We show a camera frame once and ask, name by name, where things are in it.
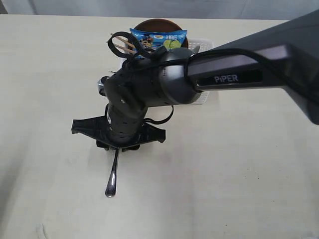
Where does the silver metal fork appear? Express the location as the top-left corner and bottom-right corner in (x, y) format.
(105, 149), (119, 198)

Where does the dark brown round plate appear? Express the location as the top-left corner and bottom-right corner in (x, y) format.
(133, 18), (188, 48)

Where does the brown wooden chopstick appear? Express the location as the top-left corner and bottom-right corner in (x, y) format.
(115, 36), (135, 48)
(111, 42), (135, 54)

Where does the white plastic lattice basket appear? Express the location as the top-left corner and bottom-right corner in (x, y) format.
(109, 38), (215, 106)

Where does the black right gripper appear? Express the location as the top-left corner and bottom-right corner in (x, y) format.
(71, 103), (166, 151)

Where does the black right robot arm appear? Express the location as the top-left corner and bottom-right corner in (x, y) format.
(71, 11), (319, 150)

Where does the blue potato chips bag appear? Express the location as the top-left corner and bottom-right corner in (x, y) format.
(130, 28), (187, 53)

